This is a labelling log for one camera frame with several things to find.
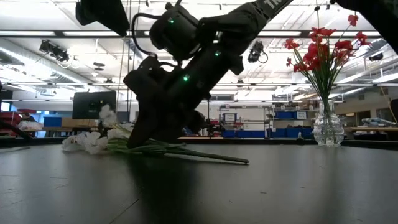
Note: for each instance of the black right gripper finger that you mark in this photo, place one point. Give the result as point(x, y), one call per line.
point(143, 124)
point(169, 132)

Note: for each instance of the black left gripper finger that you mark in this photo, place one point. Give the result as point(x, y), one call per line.
point(116, 17)

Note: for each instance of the red blossom spray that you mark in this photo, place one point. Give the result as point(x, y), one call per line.
point(291, 44)
point(343, 46)

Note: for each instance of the red artificial tulip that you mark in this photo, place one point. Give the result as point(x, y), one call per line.
point(317, 54)

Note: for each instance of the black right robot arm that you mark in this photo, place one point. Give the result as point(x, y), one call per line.
point(242, 18)

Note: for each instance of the black background robot arm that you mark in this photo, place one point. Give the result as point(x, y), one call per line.
point(215, 127)

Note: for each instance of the clear glass vase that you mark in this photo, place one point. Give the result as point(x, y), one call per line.
point(328, 130)

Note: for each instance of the black monitor on stand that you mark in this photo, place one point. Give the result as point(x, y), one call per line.
point(90, 104)

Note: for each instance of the brown cardboard box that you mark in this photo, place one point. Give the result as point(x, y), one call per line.
point(77, 122)

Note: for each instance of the blue storage bin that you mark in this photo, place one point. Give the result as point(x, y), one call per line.
point(52, 122)
point(284, 115)

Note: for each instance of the metal storage shelf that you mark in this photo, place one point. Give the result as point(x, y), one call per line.
point(268, 121)

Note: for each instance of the white plastic bag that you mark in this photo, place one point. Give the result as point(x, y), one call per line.
point(30, 125)

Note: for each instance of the wooden workbench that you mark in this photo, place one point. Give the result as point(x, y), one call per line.
point(373, 128)

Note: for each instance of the black overhead frame bar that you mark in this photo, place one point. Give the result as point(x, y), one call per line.
point(59, 33)

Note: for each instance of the black ceiling-mounted camera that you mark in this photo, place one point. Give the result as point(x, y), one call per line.
point(54, 49)
point(256, 51)

